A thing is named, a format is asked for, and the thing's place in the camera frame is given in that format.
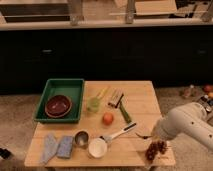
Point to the dark red bowl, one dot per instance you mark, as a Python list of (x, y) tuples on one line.
[(58, 106)]

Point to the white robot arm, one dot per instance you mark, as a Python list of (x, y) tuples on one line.
[(192, 119)]

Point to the green plastic tray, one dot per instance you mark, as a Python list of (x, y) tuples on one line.
[(73, 88)]

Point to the green pepper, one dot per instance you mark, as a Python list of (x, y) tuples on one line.
[(125, 114)]

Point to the bunch of red grapes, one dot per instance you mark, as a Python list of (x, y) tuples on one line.
[(155, 148)]

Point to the white measuring cup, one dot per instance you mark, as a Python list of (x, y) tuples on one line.
[(98, 147)]

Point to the brown and white box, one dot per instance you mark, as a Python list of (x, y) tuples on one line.
[(115, 98)]

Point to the orange fruit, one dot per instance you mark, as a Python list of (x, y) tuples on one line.
[(108, 118)]

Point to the grey blue cloth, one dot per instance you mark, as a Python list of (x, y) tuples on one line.
[(50, 148)]

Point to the blue sponge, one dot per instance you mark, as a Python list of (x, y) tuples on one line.
[(65, 147)]

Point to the wooden table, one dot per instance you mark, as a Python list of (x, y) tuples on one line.
[(127, 150)]

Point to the small metal cup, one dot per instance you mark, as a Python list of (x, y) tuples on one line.
[(81, 139)]

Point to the green plastic cup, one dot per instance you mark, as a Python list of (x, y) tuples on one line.
[(93, 104)]

